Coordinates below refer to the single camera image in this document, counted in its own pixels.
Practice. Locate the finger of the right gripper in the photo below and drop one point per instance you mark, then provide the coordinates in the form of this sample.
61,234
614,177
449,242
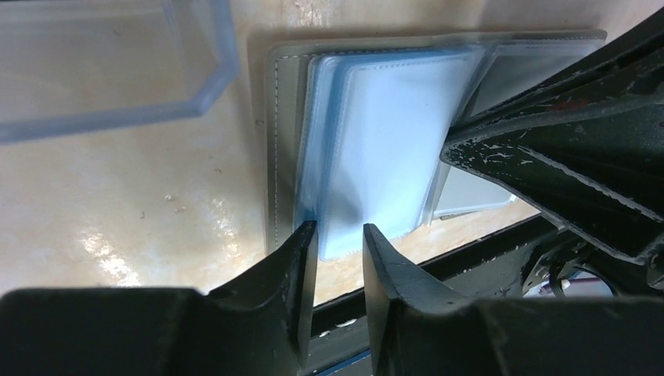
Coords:
585,147

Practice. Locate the grey card holder wallet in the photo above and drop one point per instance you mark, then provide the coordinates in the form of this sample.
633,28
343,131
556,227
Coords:
283,100

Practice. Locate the clear plastic card box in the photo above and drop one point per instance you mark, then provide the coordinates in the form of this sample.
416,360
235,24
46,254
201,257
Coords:
84,66

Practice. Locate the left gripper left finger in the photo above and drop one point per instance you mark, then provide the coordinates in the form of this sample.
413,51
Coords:
259,323

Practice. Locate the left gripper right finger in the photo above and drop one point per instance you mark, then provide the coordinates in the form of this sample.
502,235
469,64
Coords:
419,326

